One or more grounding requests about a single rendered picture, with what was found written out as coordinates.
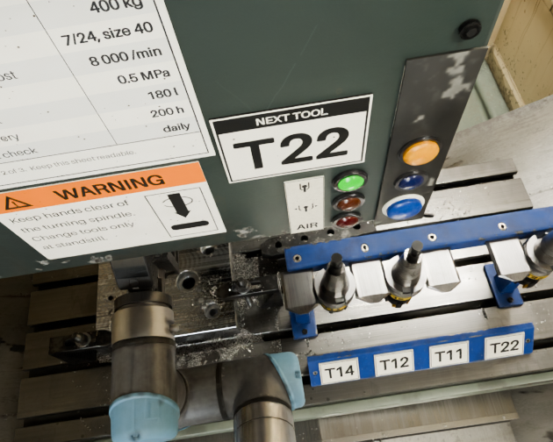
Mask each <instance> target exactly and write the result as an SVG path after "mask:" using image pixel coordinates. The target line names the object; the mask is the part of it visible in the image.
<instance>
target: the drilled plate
mask: <svg viewBox="0 0 553 442"><path fill-rule="evenodd" d="M215 247H218V248H217V249H216V248H215ZM214 248H215V249H214ZM214 250H216V251H215V252H214ZM199 251H201V252H202V253H201V252H199ZM211 253H212V257H211V256H209V255H211ZM178 256H179V274H173V275H169V276H168V279H165V293H166V294H168V295H170V296H171V297H172V308H173V309H172V310H173V311H174V322H175V324H178V325H179V331H177V332H174V335H175V342H176V343H182V342H187V341H193V340H199V339H209V338H216V337H221V336H227V335H233V334H239V333H241V329H240V320H239V311H238V302H237V299H233V300H227V301H225V300H223V301H221V300H222V299H219V301H220V302H218V304H217V299H218V298H217V293H215V294H214V295H215V296H212V295H211V293H210V290H212V291H214V290H213V289H212V288H213V287H214V286H216V287H214V289H215V288H218V287H219V285H222V284H223V283H226V282H231V281H235V275H234V265H233V249H232V242H231V243H225V244H219V245H214V246H203V247H198V248H191V249H186V250H181V251H178ZM204 257H205V258H204ZM110 265H111V264H110V262H109V261H108V262H102V263H99V264H98V283H97V320H96V331H97V329H98V330H107V329H108V330H107V331H109V332H111V327H110V326H111V322H110V320H111V317H112V315H113V313H114V302H113V301H112V300H113V299H114V300H115V298H117V297H119V296H122V295H124V294H128V293H129V291H128V289H125V290H120V289H119V288H118V285H117V283H116V280H115V277H114V274H113V272H112V269H111V267H110ZM193 268H194V269H193ZM194 270H195V271H196V272H197V273H198V274H197V273H195V272H194ZM210 270H211V271H210ZM199 272H200V273H199ZM202 273H203V274H202ZM212 276H213V277H214V278H215V279H217V280H215V279H214V278H213V277H212ZM217 276H218V277H217ZM221 276H222V277H221ZM220 277H221V278H220ZM199 278H200V282H199ZM213 279H214V280H213ZM216 281H217V282H216ZM193 282H194V283H195V285H194V287H193V288H192V289H187V286H188V285H189V284H191V283H193ZM213 282H215V283H213ZM220 282H221V284H219V283H220ZM209 283H210V284H211V285H210V284H209ZM216 283H217V284H216ZM218 284H219V285H218ZM110 285H111V286H110ZM112 287H113V289H112ZM196 288H197V290H196ZM193 289H195V291H194V290H193ZM111 290H112V291H111ZM179 290H180V291H179ZM186 291H188V292H186ZM196 291H197V292H196ZM182 292H183V293H182ZM185 292H186V293H185ZM192 292H193V293H194V295H193V293H192ZM121 293H122V294H121ZM187 293H188V294H187ZM116 296H117V297H116ZM113 297H114V298H113ZM214 297H215V298H216V299H215V298H214ZM106 298H107V301H106V302H105V299H106ZM181 298H182V299H181ZM210 298H211V299H210ZM213 298H214V299H215V300H216V302H215V301H214V299H213ZM208 300H209V302H208ZM207 303H208V304H207ZM211 303H213V304H211ZM223 303H224V304H223ZM174 304H175V305H174ZM203 304H205V305H207V306H205V307H206V308H203V309H201V307H202V306H204V305H203ZM219 304H221V305H220V306H222V307H221V308H220V306H219ZM109 305H110V306H109ZM111 309H112V310H111ZM109 310H111V312H110V313H109V314H108V313H107V312H108V311H109ZM203 310H205V312H204V311H203ZM219 310H220V311H219ZM220 312H221V313H220ZM202 313H204V315H202ZM215 314H218V315H217V316H216V317H214V315H215ZM203 316H204V317H203ZM213 319H215V320H213ZM107 326H108V327H107ZM109 328H110V329H109ZM97 351H99V352H100V353H103V354H107V353H112V348H111V346H109V347H107V348H102V349H97Z"/></svg>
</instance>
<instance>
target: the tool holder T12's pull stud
mask: <svg viewBox="0 0 553 442"><path fill-rule="evenodd" d="M422 248H423V244H422V243H421V242H420V241H418V240H415V241H414V242H413V243H412V247H410V248H409V250H408V253H407V258H408V259H409V260H411V261H417V260H418V259H419V257H420V254H421V250H422Z"/></svg>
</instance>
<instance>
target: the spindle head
mask: <svg viewBox="0 0 553 442"><path fill-rule="evenodd" d="M163 1H164V3H165V6H166V8H167V11H168V14H169V18H170V21H171V24H172V26H173V29H174V32H175V35H176V39H177V42H178V45H179V47H180V50H181V53H182V56H183V60H184V63H185V66H186V68H187V71H188V74H189V77H190V80H191V83H192V86H193V89H194V91H195V94H196V97H197V101H198V104H199V107H200V110H201V112H202V115H203V118H204V121H205V125H206V128H207V131H208V133H209V136H210V139H211V142H212V146H213V148H214V151H215V153H216V155H213V156H207V157H202V158H196V159H190V160H180V161H174V162H169V163H163V164H158V165H152V166H146V167H141V168H130V169H125V170H119V171H114V172H108V173H102V174H97V175H86V176H81V177H76V178H70V179H64V180H59V181H53V182H42V183H37V184H32V185H26V186H20V187H15V188H9V189H0V193H1V192H6V191H13V190H18V189H28V188H34V187H39V186H45V185H50V184H56V183H62V182H72V181H78V180H83V179H89V178H95V177H100V176H106V175H116V174H122V173H127V172H132V171H139V170H144V169H150V168H160V167H166V166H171V165H176V164H183V163H188V162H193V161H198V162H199V164H200V167H201V168H202V171H203V173H204V176H205V179H206V181H207V184H208V186H209V189H210V191H211V193H212V197H213V199H214V202H215V203H216V206H217V208H218V211H219V214H220V216H221V219H222V221H223V224H224V226H225V228H226V232H221V233H215V234H209V235H204V236H198V237H192V238H187V239H176V240H170V241H165V242H159V243H153V244H148V245H142V246H131V247H126V248H120V249H114V250H109V251H103V252H97V253H87V254H81V255H76V256H70V257H64V258H59V259H53V260H49V259H48V258H47V257H45V256H44V255H43V254H41V253H40V252H39V251H37V250H36V249H35V248H33V247H32V246H31V245H29V244H28V243H27V242H25V241H24V240H23V239H21V238H20V237H19V236H18V235H17V234H16V233H15V232H13V231H12V230H11V229H9V228H8V227H7V226H5V225H4V224H3V223H1V222H0V279H2V278H7V277H13V276H19V275H24V274H35V273H40V272H46V271H52V270H58V269H63V268H69V267H80V266H85V265H91V264H97V263H102V262H108V261H114V260H124V259H130V258H136V257H141V256H147V255H153V254H158V253H169V252H174V251H181V250H186V249H191V248H198V247H203V246H214V245H219V244H225V243H231V242H236V241H242V240H248V239H259V238H264V237H269V236H276V235H281V234H286V233H291V228H290V222H289V215H288V209H287V202H286V195H285V189H284V182H287V181H292V180H298V179H304V178H309V177H315V176H321V175H324V228H326V227H331V226H332V219H333V218H334V217H335V216H336V215H338V214H340V213H342V212H341V211H337V210H335V209H334V208H333V206H332V201H333V200H334V199H335V198H336V197H337V196H339V195H341V194H343V193H347V192H340V191H338V190H336V189H335V188H334V186H333V180H334V178H335V177H336V176H337V175H338V174H340V173H342V172H344V171H347V170H351V169H359V170H362V171H364V172H366V173H367V175H368V177H369V180H368V182H367V183H366V184H365V185H364V186H363V187H362V188H360V189H358V190H355V191H351V192H359V193H361V194H363V195H364V197H365V202H364V204H363V205H362V206H361V207H360V208H358V209H356V210H352V211H356V212H359V213H361V214H362V217H363V220H362V221H361V222H365V221H370V220H374V219H375V215H376V210H377V202H378V198H379V193H380V189H381V184H382V180H383V175H384V167H385V163H386V158H387V154H388V149H389V145H390V140H391V130H392V126H393V121H394V117H395V112H396V108H397V103H398V99H399V91H400V86H401V82H402V77H403V73H404V68H405V65H406V59H410V58H415V57H421V56H426V55H431V54H437V53H447V52H453V51H458V50H464V49H469V48H475V47H481V46H487V45H488V42H489V40H490V37H491V36H492V31H493V29H494V26H495V24H496V22H497V19H498V17H499V13H500V11H501V8H502V6H503V3H504V1H505V0H163ZM367 93H373V98H372V105H371V112H370V124H369V131H368V138H367V145H366V152H365V158H364V162H360V163H355V164H348V165H343V166H338V167H332V168H322V169H316V170H310V171H305V172H299V173H294V174H287V175H278V176H271V177H266V178H261V179H254V180H249V181H244V182H233V183H229V181H228V178H227V175H226V170H225V168H224V165H223V162H222V159H221V157H220V154H219V149H218V146H217V143H216V140H215V138H214V135H213V132H212V128H211V125H210V122H209V118H219V117H224V116H231V115H236V114H241V113H247V112H252V111H263V110H268V109H274V108H279V107H285V106H291V105H296V104H302V103H312V102H318V101H323V100H328V99H335V98H340V97H345V96H355V95H361V94H367Z"/></svg>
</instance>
